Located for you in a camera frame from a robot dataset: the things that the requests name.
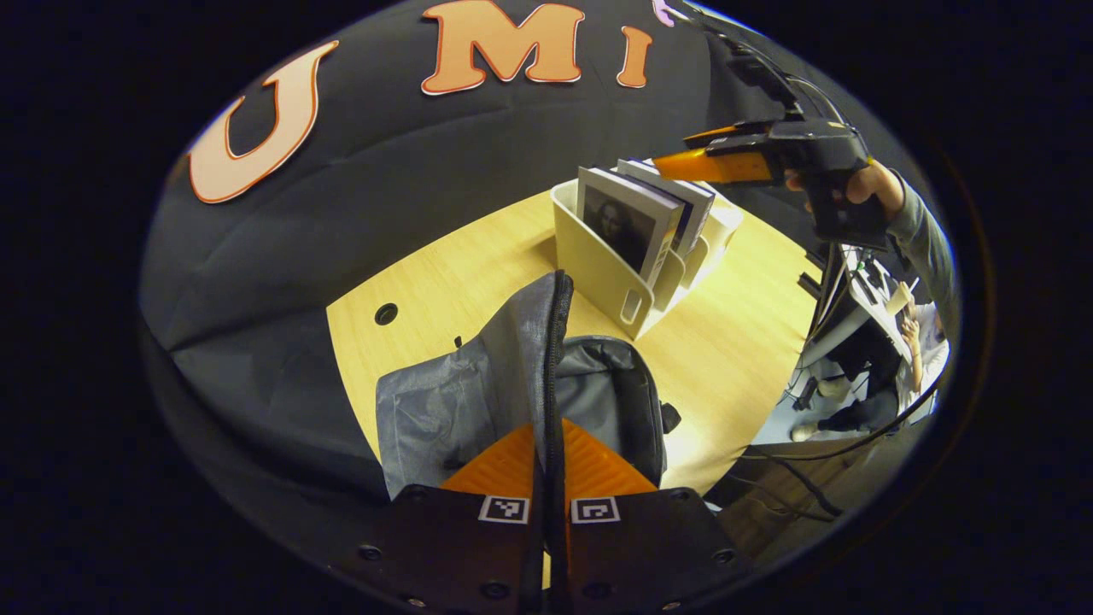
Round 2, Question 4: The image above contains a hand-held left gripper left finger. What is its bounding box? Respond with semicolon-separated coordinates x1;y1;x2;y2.
329;421;547;615

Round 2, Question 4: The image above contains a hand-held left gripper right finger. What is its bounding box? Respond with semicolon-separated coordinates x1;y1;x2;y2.
559;419;757;615

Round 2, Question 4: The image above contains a blue spine book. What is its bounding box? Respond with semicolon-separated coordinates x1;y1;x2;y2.
617;159;716;257

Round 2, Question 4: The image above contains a portrait cover book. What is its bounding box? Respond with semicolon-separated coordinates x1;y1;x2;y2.
576;167;687;287

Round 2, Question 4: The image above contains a grey schoolbag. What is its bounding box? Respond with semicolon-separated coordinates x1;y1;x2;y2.
376;270;682;501

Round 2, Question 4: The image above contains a white bookshelf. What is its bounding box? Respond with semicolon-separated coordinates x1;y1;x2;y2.
551;167;744;341

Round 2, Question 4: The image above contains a white background desk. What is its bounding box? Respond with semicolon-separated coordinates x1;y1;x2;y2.
798;248;919;368

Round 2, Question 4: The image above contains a black backdrop cloth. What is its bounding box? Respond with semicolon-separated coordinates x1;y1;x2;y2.
141;0;855;530

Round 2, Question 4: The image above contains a black cable bundle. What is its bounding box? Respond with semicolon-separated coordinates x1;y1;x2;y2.
675;0;846;125

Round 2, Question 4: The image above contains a black floor cable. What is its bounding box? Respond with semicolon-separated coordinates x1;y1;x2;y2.
739;384;940;462

